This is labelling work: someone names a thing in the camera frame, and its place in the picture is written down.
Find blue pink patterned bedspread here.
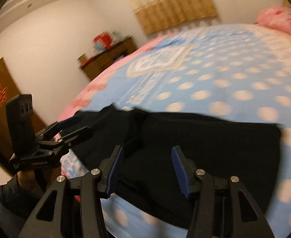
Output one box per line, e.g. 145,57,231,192
60,24,291,237

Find black trousers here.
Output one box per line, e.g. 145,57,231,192
61,104,283,229

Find left hand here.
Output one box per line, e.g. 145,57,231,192
17,165,61,197

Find brown wooden door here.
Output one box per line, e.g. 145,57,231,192
0,57,47,176

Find dark wooden desk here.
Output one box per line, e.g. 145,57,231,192
79,36,138,81

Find red gift bag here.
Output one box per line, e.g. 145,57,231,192
93,32,113,51

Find pink floral folded blanket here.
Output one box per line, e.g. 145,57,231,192
257,7,291,35

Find beige window curtain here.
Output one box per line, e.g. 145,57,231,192
128,0,218,35

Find yellow box on desk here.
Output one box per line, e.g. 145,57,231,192
77,54,88,64

